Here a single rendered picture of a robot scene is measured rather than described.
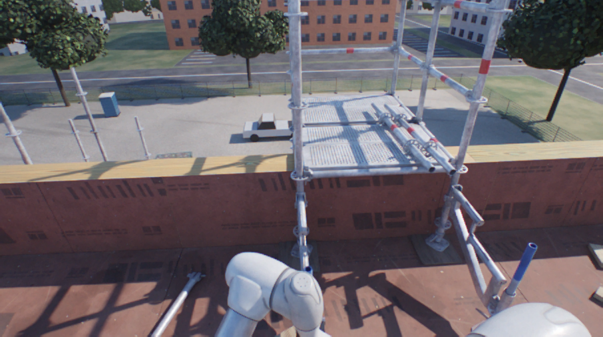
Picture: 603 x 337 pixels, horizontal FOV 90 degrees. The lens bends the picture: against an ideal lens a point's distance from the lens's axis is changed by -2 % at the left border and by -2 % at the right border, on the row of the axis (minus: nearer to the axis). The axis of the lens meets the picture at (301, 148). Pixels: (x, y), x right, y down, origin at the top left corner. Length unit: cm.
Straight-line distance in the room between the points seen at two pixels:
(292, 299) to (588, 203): 289
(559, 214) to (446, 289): 130
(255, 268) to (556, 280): 236
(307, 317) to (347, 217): 158
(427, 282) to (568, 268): 109
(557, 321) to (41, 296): 286
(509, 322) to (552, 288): 222
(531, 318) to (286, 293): 57
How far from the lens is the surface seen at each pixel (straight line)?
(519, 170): 280
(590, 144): 336
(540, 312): 70
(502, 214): 303
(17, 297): 307
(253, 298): 101
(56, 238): 313
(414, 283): 248
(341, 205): 240
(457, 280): 260
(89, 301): 274
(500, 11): 200
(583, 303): 290
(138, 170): 251
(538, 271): 295
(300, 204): 205
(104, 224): 282
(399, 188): 242
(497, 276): 214
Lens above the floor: 189
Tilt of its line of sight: 29 degrees down
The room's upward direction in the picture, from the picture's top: 1 degrees counter-clockwise
